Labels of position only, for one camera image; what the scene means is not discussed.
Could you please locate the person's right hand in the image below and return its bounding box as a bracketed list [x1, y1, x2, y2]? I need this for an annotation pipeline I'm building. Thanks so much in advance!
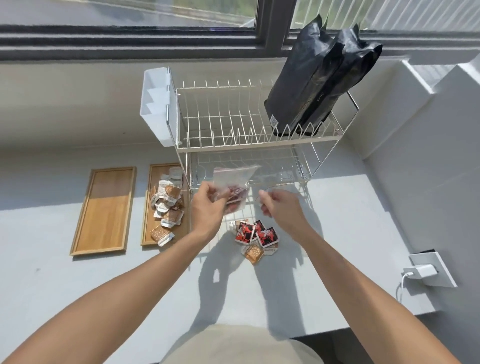
[258, 188, 312, 235]

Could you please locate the person's left hand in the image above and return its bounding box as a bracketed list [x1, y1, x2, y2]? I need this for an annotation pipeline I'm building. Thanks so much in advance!
[190, 182, 230, 235]

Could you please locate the clear bag of red snacks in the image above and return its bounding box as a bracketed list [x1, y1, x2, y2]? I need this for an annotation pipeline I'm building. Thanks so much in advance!
[212, 164, 262, 215]

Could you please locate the person's right forearm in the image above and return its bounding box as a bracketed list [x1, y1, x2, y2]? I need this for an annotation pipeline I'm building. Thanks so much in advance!
[286, 222, 463, 364]

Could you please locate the person's left forearm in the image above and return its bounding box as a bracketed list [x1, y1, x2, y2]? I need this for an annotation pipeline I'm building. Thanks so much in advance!
[0, 224, 224, 364]

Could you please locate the pile of clear biscuit packets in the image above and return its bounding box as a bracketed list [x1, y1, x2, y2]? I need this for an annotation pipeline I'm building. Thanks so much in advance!
[150, 167, 186, 247]

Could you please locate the single clear biscuit packet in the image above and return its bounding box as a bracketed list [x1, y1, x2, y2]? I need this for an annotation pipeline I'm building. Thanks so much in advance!
[241, 244, 265, 265]

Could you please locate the two-tier metal dish rack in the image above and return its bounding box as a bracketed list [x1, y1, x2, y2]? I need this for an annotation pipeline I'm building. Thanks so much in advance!
[166, 67, 360, 264]

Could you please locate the black foil bag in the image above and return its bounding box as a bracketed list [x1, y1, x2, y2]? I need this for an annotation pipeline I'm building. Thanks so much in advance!
[300, 23, 383, 136]
[264, 14, 340, 138]

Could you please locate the white plastic cutlery holder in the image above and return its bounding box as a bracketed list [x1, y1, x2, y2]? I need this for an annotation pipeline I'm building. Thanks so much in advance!
[139, 67, 178, 147]

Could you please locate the empty wooden tray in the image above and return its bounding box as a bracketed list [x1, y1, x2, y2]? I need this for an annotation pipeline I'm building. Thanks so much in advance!
[70, 166, 137, 257]

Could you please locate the person's beige shirt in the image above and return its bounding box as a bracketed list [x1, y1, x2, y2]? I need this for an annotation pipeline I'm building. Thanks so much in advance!
[160, 324, 324, 364]

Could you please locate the white charger plug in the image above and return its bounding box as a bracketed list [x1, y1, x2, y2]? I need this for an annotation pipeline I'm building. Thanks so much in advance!
[403, 264, 439, 280]

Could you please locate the white outdoor railing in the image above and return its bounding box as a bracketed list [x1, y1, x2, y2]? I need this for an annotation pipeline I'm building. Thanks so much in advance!
[290, 0, 480, 32]

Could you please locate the white charger cable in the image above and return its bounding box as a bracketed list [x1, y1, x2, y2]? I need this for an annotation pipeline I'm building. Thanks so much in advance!
[395, 273, 414, 305]

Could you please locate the dark window frame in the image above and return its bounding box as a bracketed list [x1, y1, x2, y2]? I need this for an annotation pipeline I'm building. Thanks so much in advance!
[0, 0, 480, 63]

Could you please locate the white wall socket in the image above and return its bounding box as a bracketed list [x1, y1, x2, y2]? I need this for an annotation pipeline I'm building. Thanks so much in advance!
[408, 251, 458, 289]

